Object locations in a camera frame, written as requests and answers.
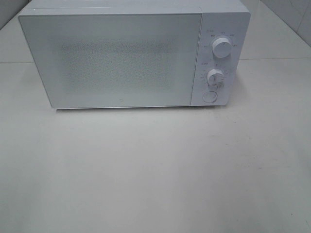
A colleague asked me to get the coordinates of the round door release button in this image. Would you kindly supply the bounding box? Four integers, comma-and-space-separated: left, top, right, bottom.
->
203, 91, 218, 103

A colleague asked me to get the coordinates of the white timer knob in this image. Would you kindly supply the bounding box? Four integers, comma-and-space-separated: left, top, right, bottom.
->
207, 69, 225, 87

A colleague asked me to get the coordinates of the white microwave door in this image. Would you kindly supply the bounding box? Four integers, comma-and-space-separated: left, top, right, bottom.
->
19, 14, 201, 109

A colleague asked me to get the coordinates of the white microwave oven body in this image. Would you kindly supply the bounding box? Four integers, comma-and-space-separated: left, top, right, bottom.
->
18, 0, 251, 108

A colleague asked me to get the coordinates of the upper white power knob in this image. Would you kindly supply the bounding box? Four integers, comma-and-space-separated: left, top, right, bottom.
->
211, 36, 232, 58

